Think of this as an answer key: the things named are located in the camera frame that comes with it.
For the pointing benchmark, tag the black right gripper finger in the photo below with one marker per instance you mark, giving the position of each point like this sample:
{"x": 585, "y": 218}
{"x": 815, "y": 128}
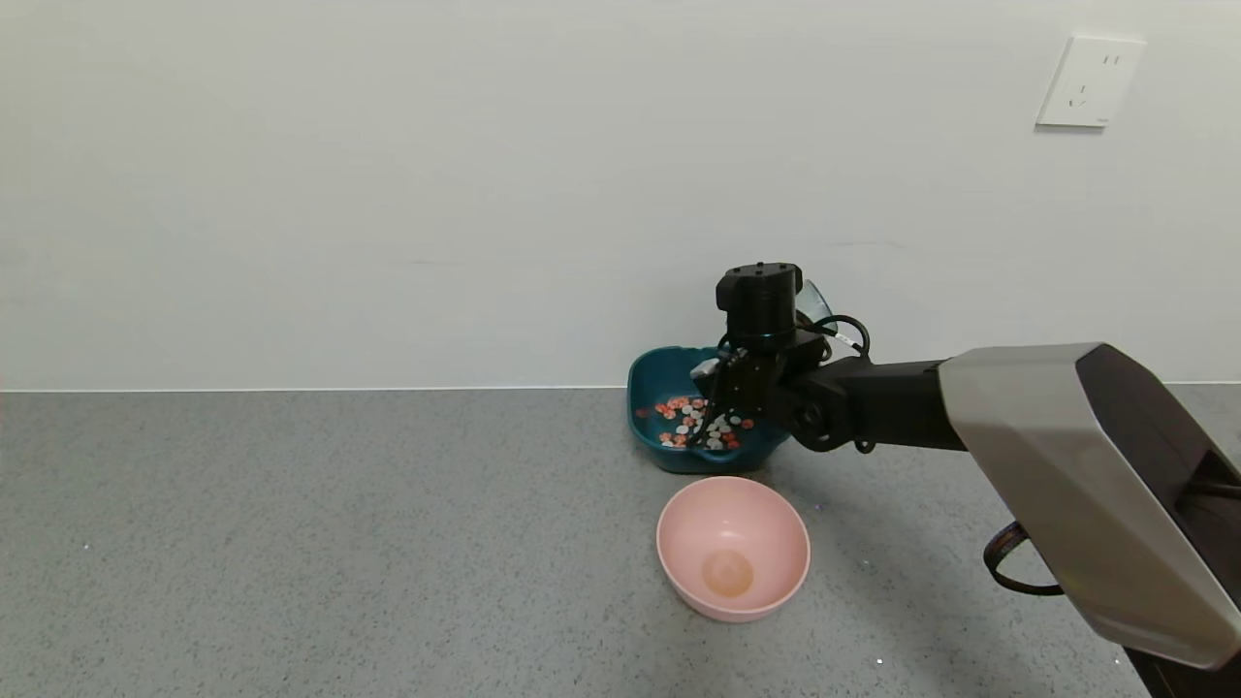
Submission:
{"x": 703, "y": 427}

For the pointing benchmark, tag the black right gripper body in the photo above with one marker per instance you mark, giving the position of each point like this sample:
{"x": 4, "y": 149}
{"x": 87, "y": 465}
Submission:
{"x": 719, "y": 395}

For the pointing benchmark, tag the red and white candy pieces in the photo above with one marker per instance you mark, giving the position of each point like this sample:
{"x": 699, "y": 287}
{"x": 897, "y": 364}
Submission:
{"x": 684, "y": 419}

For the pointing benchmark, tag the translucent blue ribbed cup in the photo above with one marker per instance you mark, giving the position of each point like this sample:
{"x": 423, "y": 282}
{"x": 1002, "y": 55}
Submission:
{"x": 814, "y": 299}

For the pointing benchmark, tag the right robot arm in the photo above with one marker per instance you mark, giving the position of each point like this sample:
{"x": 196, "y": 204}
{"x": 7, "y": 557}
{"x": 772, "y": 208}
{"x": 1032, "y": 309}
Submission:
{"x": 1066, "y": 436}

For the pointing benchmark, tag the pink round bowl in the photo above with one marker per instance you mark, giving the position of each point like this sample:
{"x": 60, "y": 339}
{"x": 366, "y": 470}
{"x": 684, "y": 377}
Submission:
{"x": 732, "y": 543}

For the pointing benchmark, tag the dark teal square basin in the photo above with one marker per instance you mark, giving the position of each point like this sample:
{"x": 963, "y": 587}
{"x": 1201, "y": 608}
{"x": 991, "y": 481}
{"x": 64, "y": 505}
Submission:
{"x": 652, "y": 412}

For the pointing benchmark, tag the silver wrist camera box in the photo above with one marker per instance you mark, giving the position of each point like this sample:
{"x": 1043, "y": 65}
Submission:
{"x": 706, "y": 368}

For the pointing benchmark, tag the white wall socket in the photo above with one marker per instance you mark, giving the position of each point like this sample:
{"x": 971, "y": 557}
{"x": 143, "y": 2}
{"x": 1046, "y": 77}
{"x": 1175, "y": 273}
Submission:
{"x": 1091, "y": 82}

